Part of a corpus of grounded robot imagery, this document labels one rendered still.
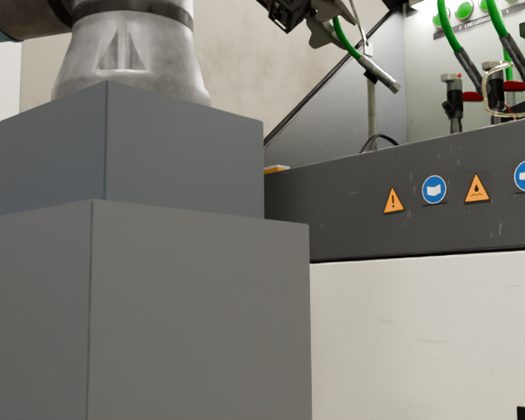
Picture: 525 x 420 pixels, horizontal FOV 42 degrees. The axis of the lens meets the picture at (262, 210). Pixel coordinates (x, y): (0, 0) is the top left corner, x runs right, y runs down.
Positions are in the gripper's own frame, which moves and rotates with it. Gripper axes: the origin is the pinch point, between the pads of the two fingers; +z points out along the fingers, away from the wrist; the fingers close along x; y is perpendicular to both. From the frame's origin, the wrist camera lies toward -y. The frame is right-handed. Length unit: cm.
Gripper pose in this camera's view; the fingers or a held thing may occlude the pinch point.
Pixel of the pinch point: (349, 31)
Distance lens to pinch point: 131.9
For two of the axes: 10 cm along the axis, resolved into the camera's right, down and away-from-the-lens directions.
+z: 7.1, 6.8, -1.9
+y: -7.0, 6.4, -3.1
